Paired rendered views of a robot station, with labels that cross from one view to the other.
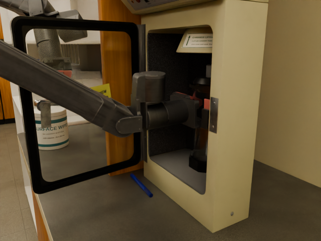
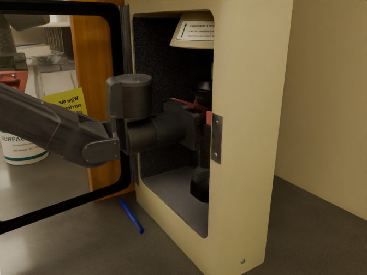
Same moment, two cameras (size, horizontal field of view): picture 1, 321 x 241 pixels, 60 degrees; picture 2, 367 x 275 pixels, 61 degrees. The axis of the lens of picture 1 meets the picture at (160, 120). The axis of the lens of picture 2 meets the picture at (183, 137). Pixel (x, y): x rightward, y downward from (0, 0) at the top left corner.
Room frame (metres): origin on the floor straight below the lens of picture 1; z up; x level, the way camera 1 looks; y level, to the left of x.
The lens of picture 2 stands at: (0.12, -0.05, 1.35)
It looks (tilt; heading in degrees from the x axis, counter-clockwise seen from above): 20 degrees down; 358
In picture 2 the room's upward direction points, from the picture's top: straight up
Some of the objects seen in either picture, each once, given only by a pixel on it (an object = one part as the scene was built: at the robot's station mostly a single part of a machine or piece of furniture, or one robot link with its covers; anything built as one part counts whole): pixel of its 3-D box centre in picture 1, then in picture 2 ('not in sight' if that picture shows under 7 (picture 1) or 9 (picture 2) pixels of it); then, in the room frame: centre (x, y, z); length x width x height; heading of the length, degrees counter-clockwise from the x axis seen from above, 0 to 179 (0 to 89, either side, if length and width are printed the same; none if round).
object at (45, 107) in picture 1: (45, 115); not in sight; (0.60, 0.26, 1.18); 0.02 x 0.02 x 0.06; 38
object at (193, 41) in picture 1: (213, 40); (220, 29); (0.69, -0.13, 1.34); 0.18 x 0.18 x 0.05
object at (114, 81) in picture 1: (88, 104); (52, 117); (0.68, 0.18, 1.19); 0.30 x 0.01 x 0.40; 128
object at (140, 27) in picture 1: (142, 97); (129, 103); (0.78, 0.05, 1.19); 0.03 x 0.02 x 0.39; 31
